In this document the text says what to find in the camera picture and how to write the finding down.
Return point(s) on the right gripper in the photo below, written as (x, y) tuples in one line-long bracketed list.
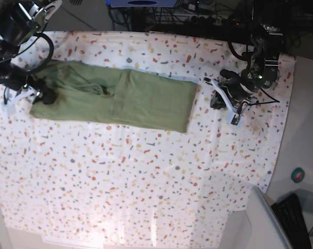
[(17, 80)]

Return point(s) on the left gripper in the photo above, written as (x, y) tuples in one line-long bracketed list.
[(237, 89)]

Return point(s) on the green t-shirt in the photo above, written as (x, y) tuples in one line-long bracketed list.
[(121, 96)]

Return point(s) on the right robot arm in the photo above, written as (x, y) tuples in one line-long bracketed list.
[(19, 21)]

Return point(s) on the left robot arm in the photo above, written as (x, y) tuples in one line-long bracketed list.
[(262, 69)]

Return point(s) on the terrazzo patterned tablecloth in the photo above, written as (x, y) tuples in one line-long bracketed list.
[(95, 184)]

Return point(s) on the blue box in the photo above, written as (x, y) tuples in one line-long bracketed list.
[(144, 3)]

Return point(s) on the green tape roll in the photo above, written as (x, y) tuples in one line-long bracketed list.
[(297, 175)]

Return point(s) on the black keyboard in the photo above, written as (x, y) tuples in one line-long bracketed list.
[(290, 216)]

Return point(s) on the white monitor edge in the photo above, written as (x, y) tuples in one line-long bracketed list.
[(266, 231)]

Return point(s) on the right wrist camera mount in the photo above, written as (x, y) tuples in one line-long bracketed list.
[(18, 99)]

